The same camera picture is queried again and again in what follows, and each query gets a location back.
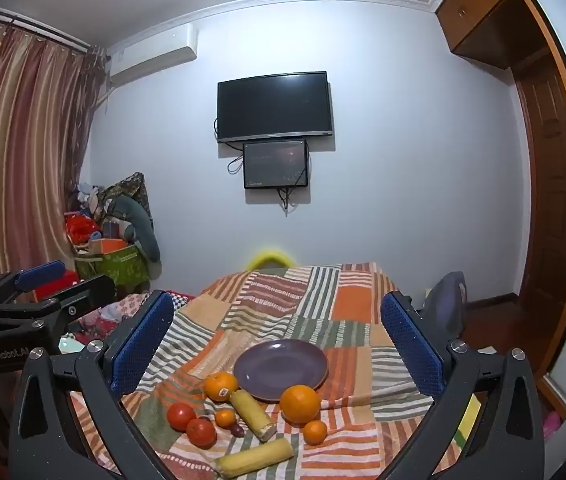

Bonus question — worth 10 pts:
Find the short corn cob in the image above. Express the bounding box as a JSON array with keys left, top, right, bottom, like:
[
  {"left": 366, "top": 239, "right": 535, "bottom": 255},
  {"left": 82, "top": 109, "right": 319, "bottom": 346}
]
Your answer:
[{"left": 229, "top": 389, "right": 278, "bottom": 443}]

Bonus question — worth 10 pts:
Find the white air conditioner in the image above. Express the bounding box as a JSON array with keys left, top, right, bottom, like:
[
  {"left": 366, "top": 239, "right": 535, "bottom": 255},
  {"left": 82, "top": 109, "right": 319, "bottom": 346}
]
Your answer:
[{"left": 106, "top": 22, "right": 199, "bottom": 92}]

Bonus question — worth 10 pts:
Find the grey blue chair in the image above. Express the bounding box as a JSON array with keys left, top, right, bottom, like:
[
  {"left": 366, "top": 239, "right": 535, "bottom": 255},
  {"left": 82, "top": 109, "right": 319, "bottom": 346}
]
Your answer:
[{"left": 420, "top": 271, "right": 468, "bottom": 341}]

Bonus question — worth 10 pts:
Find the purple plate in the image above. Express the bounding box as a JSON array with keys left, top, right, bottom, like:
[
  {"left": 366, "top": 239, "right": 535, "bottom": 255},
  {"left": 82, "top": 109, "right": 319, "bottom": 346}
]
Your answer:
[{"left": 233, "top": 339, "right": 329, "bottom": 402}]

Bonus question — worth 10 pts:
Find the red bag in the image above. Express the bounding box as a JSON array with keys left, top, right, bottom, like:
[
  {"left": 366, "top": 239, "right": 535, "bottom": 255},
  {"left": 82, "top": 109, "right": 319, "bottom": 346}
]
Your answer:
[{"left": 64, "top": 212, "right": 99, "bottom": 246}]

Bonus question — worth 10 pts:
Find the black wall television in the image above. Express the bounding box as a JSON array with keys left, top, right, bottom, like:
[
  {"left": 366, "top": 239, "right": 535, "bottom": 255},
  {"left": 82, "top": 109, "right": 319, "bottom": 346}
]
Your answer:
[{"left": 217, "top": 71, "right": 334, "bottom": 144}]

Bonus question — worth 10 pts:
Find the orange box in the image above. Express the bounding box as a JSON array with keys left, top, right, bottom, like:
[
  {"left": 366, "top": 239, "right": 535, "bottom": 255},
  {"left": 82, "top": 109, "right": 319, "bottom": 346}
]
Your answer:
[{"left": 88, "top": 237, "right": 129, "bottom": 256}]

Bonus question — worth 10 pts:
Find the striped patchwork blanket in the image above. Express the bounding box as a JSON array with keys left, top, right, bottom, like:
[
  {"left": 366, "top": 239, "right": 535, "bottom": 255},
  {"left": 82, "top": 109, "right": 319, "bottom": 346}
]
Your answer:
[{"left": 66, "top": 261, "right": 484, "bottom": 480}]

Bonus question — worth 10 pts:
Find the red tomato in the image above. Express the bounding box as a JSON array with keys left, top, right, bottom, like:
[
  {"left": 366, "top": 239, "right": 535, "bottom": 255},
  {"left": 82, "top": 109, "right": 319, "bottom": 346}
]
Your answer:
[
  {"left": 185, "top": 417, "right": 217, "bottom": 449},
  {"left": 166, "top": 402, "right": 197, "bottom": 432}
]

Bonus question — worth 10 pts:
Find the large orange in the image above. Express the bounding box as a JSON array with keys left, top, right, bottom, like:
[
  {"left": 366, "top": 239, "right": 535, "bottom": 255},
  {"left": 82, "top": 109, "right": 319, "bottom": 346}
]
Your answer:
[{"left": 279, "top": 384, "right": 322, "bottom": 426}]

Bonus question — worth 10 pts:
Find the red box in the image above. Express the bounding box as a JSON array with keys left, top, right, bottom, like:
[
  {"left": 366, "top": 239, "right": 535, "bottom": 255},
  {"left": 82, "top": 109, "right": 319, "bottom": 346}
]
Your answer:
[{"left": 36, "top": 270, "right": 79, "bottom": 303}]

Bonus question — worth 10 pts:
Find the striped red curtain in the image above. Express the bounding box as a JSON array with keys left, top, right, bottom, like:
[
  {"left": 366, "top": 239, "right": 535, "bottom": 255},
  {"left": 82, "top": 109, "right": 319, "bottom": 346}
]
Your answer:
[{"left": 0, "top": 7, "right": 109, "bottom": 306}]

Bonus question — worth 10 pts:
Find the small black wall monitor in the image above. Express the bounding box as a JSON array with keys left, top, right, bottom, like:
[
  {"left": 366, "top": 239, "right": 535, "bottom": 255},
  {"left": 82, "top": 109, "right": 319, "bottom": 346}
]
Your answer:
[{"left": 242, "top": 139, "right": 310, "bottom": 190}]

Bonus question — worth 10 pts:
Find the camouflage cushion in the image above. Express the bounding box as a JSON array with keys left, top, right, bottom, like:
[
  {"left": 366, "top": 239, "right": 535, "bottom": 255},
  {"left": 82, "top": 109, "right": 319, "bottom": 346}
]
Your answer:
[{"left": 98, "top": 172, "right": 154, "bottom": 231}]

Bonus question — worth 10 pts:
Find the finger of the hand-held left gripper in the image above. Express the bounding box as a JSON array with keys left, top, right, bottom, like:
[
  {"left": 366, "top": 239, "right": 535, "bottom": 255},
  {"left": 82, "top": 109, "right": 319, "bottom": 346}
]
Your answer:
[
  {"left": 0, "top": 260, "right": 67, "bottom": 307},
  {"left": 0, "top": 274, "right": 115, "bottom": 331}
]

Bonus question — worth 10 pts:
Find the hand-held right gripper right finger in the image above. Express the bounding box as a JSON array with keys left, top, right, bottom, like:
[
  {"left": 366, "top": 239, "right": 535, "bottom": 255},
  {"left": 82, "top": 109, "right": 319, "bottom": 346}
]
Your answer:
[{"left": 380, "top": 289, "right": 546, "bottom": 480}]

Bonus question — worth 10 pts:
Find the wooden overhead cabinet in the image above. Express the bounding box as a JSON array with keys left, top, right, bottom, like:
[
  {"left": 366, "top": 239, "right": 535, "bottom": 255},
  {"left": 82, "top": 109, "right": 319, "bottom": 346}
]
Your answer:
[{"left": 435, "top": 0, "right": 551, "bottom": 71}]

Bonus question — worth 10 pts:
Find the yellow hoop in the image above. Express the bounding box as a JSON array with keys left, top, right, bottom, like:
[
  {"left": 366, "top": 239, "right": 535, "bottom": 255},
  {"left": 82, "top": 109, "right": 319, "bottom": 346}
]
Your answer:
[{"left": 247, "top": 248, "right": 294, "bottom": 270}]

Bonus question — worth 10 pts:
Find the orange with sticker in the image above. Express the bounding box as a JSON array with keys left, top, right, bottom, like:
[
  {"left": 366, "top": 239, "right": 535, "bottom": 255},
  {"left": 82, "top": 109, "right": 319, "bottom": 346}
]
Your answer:
[{"left": 204, "top": 371, "right": 240, "bottom": 404}]

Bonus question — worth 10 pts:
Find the long corn cob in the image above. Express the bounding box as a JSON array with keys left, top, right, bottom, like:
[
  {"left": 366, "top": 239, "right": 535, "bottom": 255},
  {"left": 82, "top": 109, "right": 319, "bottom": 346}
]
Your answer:
[{"left": 213, "top": 437, "right": 294, "bottom": 478}]

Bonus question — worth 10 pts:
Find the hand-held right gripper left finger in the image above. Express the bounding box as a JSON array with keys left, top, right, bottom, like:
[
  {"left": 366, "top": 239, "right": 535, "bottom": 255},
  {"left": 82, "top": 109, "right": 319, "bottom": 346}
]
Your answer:
[{"left": 8, "top": 289, "right": 184, "bottom": 480}]

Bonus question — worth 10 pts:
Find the black monitor cable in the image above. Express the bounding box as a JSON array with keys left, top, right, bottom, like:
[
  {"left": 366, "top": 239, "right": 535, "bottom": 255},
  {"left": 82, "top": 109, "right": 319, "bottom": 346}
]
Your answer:
[{"left": 275, "top": 187, "right": 296, "bottom": 218}]

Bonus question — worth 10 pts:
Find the yellow sheet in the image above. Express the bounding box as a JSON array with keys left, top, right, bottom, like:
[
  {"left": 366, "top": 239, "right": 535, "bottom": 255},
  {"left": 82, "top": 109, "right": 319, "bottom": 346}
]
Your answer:
[{"left": 455, "top": 395, "right": 481, "bottom": 448}]

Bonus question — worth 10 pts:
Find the floral bed sheet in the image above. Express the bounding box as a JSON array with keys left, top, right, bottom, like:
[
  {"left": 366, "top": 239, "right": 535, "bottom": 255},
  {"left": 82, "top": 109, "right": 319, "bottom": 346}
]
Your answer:
[{"left": 70, "top": 290, "right": 199, "bottom": 356}]

